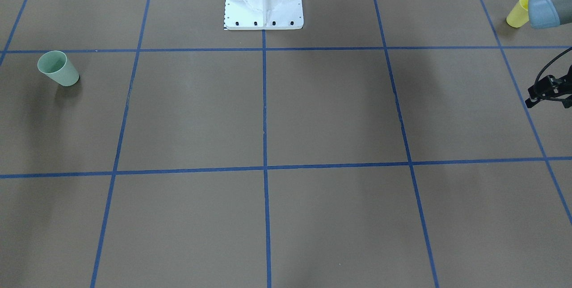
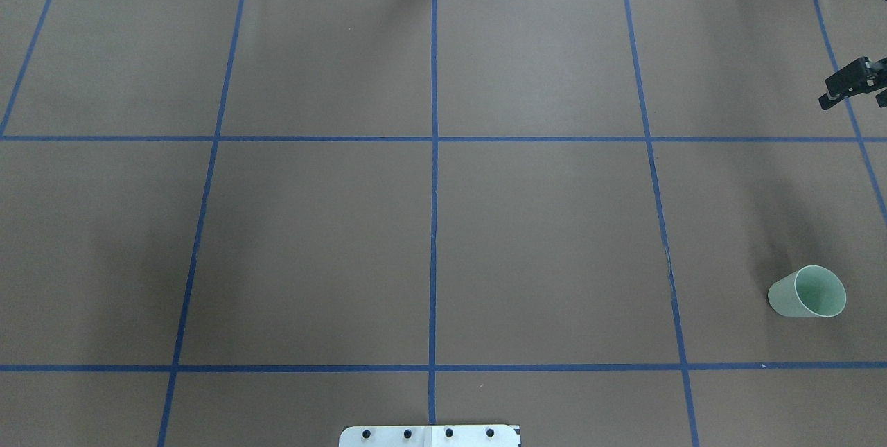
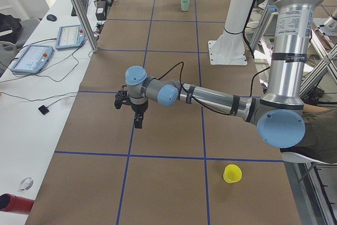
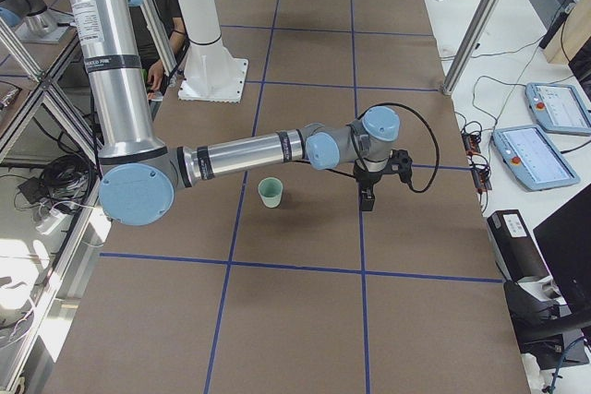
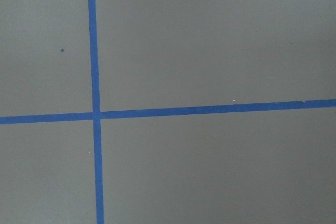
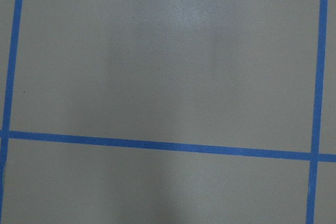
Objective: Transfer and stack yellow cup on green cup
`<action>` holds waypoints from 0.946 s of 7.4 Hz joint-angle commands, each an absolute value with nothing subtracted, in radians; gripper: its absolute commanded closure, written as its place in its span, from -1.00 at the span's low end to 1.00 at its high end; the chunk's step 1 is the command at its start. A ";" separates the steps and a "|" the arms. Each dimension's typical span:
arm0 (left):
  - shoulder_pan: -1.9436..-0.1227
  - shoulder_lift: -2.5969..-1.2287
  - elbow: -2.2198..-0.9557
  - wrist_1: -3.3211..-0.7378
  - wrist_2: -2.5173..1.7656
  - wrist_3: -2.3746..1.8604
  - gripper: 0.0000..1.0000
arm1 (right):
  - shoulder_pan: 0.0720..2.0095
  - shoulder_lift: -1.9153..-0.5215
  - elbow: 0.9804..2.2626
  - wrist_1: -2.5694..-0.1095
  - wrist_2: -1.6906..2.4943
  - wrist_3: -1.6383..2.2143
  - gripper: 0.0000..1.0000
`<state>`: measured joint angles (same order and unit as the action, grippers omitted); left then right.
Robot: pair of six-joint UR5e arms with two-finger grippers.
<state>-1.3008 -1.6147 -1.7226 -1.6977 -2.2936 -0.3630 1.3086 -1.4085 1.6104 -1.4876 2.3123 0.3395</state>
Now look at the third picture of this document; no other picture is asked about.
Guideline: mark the yellow plastic cup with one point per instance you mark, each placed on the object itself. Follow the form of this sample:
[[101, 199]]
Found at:
[[232, 173]]

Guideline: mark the grey computer mouse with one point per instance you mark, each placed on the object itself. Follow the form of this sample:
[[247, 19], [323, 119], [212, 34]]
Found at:
[[51, 17]]

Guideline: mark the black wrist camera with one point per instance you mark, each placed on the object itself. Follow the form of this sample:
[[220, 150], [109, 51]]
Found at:
[[122, 98]]

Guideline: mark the blue teach pendant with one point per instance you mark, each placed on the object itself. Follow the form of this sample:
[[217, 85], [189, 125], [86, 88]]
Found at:
[[71, 36], [33, 59]]

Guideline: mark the near blue teach pendant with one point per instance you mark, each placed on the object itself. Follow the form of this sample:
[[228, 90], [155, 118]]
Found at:
[[33, 59]]

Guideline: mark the far blue teach pendant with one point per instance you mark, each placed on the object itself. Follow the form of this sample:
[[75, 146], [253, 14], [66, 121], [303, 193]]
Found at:
[[71, 36]]

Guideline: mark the black power box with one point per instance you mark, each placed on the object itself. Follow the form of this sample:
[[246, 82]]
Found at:
[[101, 10]]

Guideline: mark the clear tape roll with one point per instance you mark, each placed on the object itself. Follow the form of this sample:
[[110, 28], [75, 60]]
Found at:
[[25, 184]]

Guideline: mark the green plastic cup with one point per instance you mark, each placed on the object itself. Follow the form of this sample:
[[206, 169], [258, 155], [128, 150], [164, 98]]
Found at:
[[185, 5]]

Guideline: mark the aluminium frame post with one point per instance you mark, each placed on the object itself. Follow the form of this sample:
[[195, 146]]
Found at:
[[85, 24]]

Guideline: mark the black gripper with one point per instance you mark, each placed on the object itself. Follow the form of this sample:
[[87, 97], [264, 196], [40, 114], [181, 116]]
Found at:
[[139, 108]]

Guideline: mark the black keyboard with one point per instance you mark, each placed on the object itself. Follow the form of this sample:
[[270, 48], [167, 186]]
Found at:
[[80, 3]]

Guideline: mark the small black square pad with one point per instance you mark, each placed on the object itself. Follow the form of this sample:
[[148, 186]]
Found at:
[[43, 109]]

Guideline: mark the seated person in dark shirt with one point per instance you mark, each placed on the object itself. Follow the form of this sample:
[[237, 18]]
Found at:
[[319, 141]]

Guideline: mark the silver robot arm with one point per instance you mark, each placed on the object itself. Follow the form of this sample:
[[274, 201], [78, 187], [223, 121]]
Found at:
[[277, 114]]

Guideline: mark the red cylinder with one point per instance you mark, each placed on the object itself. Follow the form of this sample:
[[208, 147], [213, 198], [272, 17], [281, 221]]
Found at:
[[14, 204]]

